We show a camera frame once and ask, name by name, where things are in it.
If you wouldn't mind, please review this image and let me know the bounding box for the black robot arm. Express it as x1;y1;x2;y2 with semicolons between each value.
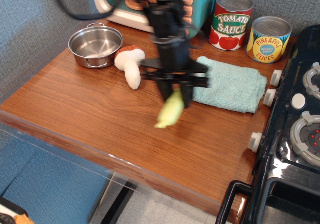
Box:
139;0;209;107

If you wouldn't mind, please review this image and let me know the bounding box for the tomato sauce can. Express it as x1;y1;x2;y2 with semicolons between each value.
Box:
209;0;254;51

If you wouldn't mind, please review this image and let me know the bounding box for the spoon with yellow-green handle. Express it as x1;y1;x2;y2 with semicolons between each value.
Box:
154;89;185;128

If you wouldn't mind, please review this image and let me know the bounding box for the small steel pot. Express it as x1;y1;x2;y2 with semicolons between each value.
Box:
68;23;124;69

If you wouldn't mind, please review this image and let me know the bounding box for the lower white stove knob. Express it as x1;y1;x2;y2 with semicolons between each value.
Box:
248;132;263;153

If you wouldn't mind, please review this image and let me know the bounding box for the middle white stove knob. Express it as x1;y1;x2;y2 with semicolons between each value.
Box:
263;89;277;107

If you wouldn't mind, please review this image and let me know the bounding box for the light blue towel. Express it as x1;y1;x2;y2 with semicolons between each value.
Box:
193;56;268;113

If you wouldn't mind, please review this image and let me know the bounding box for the pineapple slices can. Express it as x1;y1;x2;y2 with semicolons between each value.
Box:
246;16;293;64

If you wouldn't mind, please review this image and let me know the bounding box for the upper white stove knob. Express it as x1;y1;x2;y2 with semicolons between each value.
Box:
270;69;283;87

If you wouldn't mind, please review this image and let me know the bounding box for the orange fuzzy object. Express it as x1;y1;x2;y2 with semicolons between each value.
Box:
13;214;35;224

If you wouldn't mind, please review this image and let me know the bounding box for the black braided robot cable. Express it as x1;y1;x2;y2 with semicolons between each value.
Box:
49;0;121;21

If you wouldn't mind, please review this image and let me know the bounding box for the white stove knob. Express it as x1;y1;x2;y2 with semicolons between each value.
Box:
270;69;283;87
263;89;277;107
248;132;263;153

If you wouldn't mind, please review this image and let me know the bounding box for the black toy stove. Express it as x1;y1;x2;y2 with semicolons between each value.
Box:
216;25;320;224

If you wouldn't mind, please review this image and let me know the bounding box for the teal toy microwave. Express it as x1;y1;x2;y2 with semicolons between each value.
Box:
94;0;215;38

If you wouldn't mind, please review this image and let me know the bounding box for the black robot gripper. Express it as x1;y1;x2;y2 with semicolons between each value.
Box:
140;36;210;108

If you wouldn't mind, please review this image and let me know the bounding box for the white plush mushroom toy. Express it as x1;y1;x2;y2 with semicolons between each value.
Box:
114;45;146;90

